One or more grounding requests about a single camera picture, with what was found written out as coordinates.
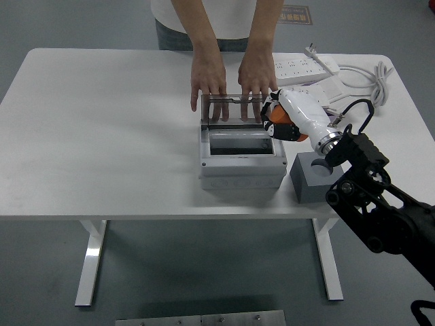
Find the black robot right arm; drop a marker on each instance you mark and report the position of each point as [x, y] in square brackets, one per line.
[360, 153]

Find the brown floor sign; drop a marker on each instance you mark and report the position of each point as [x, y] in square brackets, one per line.
[297, 15]

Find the orange cylinder battery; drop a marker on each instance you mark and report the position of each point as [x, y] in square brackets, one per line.
[280, 114]

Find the person's right hand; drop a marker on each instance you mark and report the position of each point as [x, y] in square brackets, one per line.
[209, 74]

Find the white wall socket panel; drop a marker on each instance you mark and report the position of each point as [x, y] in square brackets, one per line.
[323, 98]

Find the person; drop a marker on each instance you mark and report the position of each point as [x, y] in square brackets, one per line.
[231, 20]

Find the grey plastic junction box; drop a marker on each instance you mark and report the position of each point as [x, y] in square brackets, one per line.
[238, 176]

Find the white flat cover plate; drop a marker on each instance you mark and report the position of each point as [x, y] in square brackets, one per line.
[343, 100]

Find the person's left hand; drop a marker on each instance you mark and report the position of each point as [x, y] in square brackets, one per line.
[256, 74]

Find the white table leg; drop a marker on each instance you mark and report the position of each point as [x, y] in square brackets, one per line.
[329, 261]
[91, 261]

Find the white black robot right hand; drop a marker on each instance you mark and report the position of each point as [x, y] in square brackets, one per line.
[306, 112]

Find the person's right forearm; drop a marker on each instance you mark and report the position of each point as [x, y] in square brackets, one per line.
[197, 27]

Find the person's left forearm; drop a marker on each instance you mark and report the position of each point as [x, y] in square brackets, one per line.
[263, 30]

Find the grey block holder with hole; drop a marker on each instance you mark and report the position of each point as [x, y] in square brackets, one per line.
[306, 186]

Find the transparent grey box lid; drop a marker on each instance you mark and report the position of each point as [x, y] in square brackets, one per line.
[205, 112]

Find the grey metal plate with screws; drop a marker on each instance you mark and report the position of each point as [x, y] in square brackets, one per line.
[200, 321]

